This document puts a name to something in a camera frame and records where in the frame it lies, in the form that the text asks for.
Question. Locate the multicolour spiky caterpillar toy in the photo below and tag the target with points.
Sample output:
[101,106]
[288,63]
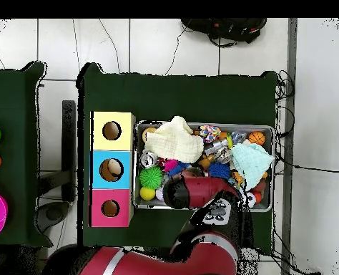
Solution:
[170,165]

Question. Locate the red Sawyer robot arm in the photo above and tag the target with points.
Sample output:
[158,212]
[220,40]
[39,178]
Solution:
[206,190]

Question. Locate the wooden box with three holes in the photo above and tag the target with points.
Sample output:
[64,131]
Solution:
[123,194]

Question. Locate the shallow mesh bin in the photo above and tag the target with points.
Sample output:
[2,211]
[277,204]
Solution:
[268,172]

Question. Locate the cream yellow cloth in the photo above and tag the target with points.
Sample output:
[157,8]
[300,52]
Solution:
[175,143]

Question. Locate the crushed silver can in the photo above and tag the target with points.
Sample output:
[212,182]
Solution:
[148,159]

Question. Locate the pale orange foam ball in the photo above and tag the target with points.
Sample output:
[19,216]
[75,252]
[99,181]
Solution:
[146,134]

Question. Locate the green spiky ball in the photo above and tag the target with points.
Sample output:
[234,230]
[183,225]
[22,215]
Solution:
[151,177]

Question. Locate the colourful knotted cloth toy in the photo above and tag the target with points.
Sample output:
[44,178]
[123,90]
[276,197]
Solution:
[211,133]

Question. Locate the yellow ball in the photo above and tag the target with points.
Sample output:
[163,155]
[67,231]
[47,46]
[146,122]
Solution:
[147,194]

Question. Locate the blue spiky toy with eyes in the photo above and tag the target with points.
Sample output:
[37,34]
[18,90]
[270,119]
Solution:
[219,171]

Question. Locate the mint green cloth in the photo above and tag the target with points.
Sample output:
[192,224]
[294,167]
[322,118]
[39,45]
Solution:
[252,163]

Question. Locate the dark green tablecloth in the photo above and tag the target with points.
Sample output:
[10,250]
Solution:
[15,114]
[106,91]

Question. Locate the small orange basketball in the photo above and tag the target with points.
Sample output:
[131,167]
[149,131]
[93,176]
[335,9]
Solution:
[256,138]

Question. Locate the small soccer ball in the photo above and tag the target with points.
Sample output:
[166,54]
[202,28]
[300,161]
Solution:
[251,199]

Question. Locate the black stand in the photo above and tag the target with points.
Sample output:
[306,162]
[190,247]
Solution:
[68,143]

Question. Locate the black backpack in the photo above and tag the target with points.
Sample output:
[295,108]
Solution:
[229,28]

